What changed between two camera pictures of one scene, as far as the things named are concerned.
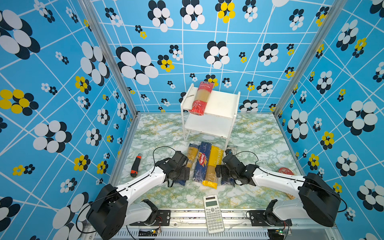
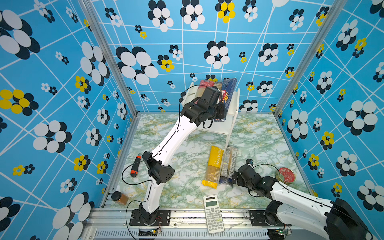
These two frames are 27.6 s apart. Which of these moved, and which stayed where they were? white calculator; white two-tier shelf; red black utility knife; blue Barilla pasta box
Moved: blue Barilla pasta box
Stayed: red black utility knife; white calculator; white two-tier shelf
